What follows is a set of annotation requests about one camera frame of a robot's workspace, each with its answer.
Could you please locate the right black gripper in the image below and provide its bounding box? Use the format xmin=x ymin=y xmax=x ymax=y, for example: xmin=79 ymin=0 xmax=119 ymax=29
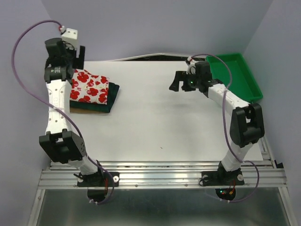
xmin=169 ymin=71 xmax=201 ymax=92

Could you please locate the red poppy floral skirt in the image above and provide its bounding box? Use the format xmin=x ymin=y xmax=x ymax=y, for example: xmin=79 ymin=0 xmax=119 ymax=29
xmin=70 ymin=69 xmax=110 ymax=105

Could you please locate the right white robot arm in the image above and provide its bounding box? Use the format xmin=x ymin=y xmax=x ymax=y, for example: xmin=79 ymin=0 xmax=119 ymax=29
xmin=169 ymin=61 xmax=265 ymax=186

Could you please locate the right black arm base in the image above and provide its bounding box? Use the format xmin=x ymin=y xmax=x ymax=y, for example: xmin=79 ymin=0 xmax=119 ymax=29
xmin=199 ymin=162 xmax=245 ymax=202

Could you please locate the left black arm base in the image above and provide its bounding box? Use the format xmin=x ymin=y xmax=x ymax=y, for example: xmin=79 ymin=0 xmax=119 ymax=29
xmin=73 ymin=169 xmax=120 ymax=205

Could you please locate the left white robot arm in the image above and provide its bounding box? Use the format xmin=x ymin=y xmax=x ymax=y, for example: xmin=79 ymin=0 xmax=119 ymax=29
xmin=39 ymin=38 xmax=105 ymax=186

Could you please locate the dark green plaid skirt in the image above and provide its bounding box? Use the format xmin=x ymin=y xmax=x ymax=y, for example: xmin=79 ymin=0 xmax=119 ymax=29
xmin=70 ymin=82 xmax=120 ymax=113

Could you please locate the brown cardboard sheet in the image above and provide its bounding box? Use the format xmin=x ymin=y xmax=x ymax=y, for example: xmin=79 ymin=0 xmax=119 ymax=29
xmin=70 ymin=108 xmax=107 ymax=115

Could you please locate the green plastic bin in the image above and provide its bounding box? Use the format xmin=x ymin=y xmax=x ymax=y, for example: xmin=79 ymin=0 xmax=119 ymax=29
xmin=206 ymin=53 xmax=263 ymax=103

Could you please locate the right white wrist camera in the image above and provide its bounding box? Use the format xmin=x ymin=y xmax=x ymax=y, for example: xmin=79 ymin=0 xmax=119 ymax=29
xmin=186 ymin=56 xmax=197 ymax=74

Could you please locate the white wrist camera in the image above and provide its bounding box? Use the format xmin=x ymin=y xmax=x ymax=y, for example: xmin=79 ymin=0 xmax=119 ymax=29
xmin=186 ymin=56 xmax=197 ymax=74
xmin=60 ymin=26 xmax=78 ymax=50

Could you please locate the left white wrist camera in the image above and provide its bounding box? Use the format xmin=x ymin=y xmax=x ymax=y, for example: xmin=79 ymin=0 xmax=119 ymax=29
xmin=60 ymin=26 xmax=78 ymax=50

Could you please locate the aluminium mounting rail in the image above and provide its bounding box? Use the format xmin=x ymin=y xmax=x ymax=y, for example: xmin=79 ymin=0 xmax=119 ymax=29
xmin=38 ymin=160 xmax=287 ymax=190

